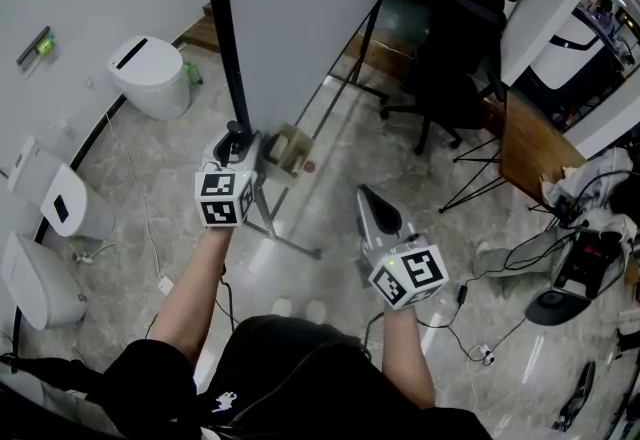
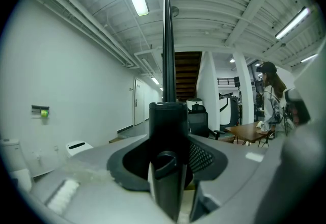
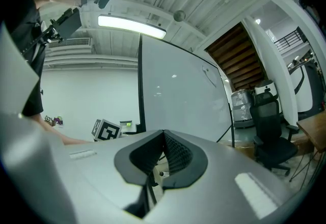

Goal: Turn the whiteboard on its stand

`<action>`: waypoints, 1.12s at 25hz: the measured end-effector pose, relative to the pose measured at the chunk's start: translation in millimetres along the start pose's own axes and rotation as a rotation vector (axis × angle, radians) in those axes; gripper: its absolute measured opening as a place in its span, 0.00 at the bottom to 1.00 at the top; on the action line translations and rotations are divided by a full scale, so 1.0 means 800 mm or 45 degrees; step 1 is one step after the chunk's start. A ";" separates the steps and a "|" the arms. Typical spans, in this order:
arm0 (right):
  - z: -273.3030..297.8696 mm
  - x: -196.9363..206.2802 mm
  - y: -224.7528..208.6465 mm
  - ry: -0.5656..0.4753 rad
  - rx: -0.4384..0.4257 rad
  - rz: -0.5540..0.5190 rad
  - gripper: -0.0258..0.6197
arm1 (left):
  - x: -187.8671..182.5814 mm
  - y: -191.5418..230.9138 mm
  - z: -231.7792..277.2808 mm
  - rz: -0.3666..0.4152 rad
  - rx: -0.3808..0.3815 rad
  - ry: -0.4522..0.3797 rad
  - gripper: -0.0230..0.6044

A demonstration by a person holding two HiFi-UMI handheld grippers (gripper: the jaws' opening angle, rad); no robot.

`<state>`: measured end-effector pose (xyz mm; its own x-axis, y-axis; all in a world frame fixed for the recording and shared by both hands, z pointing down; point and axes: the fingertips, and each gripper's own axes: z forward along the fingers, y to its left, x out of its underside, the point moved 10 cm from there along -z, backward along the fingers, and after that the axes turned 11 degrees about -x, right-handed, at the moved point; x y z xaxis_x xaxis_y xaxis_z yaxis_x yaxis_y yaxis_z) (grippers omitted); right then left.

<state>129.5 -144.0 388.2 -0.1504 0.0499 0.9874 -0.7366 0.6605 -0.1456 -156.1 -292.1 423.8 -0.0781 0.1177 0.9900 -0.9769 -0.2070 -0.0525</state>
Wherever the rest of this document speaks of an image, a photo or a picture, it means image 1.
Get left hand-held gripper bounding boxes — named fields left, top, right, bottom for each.
left=194, top=129, right=263, bottom=229

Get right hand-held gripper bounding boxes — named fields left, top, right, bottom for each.
left=356, top=184, right=450, bottom=312

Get white board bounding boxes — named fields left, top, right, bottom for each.
left=199, top=0, right=404, bottom=261

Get grey black robot base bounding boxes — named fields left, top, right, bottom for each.
left=523, top=222, right=637, bottom=328

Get person's right forearm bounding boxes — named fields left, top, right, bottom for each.
left=381, top=307, right=437, bottom=410

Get person's left forearm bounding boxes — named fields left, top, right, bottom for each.
left=146, top=225, right=235, bottom=370

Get beige accessory box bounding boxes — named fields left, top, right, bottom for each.
left=261, top=122, right=317, bottom=188

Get green plastic bottle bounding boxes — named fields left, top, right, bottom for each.
left=183, top=60, right=204, bottom=87

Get white toilet black slot lid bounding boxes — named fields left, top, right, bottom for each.
left=106, top=35, right=192, bottom=122

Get brown wooden staircase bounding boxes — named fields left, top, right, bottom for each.
left=178, top=1, right=222, bottom=55

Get white plug socket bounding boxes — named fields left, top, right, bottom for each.
left=467, top=343, right=497, bottom=367

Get black office chair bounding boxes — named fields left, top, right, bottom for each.
left=378, top=0, right=507, bottom=158

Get white toilet black square panel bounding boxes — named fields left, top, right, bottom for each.
left=39, top=163, right=118, bottom=240

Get wooden table black legs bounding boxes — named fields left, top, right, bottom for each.
left=438, top=89, right=587, bottom=215

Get person's black clothing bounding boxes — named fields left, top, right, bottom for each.
left=99, top=313, right=494, bottom=440

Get plain white toilet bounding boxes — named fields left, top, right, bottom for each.
left=0, top=230, right=88, bottom=332

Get black long tool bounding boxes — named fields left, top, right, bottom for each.
left=551, top=359, right=598, bottom=433

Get white black curved machine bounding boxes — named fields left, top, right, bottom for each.
left=518, top=6, right=627, bottom=93

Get white cable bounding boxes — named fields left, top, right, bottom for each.
left=104, top=111, right=164, bottom=279

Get black adapter cable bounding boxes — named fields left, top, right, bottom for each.
left=361, top=300, right=529, bottom=363

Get black thin cable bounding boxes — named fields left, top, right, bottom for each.
left=218, top=264, right=237, bottom=330

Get black power strip cable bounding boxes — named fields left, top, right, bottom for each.
left=143, top=296, right=174, bottom=342

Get black wall shelf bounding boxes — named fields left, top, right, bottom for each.
left=15, top=25, right=52, bottom=73

